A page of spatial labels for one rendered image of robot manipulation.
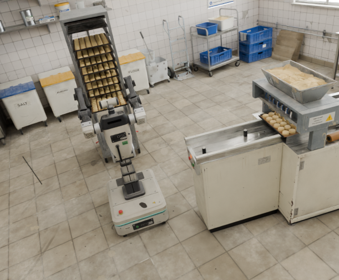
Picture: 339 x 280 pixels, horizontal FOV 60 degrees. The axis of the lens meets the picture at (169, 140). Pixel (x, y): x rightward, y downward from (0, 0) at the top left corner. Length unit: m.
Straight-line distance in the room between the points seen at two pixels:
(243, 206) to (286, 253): 0.50
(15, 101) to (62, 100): 0.71
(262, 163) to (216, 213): 0.59
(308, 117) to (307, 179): 0.59
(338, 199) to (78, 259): 2.40
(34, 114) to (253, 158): 3.93
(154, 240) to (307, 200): 1.40
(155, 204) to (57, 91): 3.07
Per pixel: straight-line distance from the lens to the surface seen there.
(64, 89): 5.29
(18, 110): 5.37
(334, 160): 2.66
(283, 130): 2.49
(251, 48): 6.62
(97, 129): 2.51
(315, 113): 2.26
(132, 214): 2.83
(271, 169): 2.61
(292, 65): 2.73
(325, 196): 2.90
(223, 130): 2.55
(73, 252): 3.09
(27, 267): 3.21
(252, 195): 2.70
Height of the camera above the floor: 2.23
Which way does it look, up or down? 32 degrees down
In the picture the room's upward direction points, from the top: 10 degrees counter-clockwise
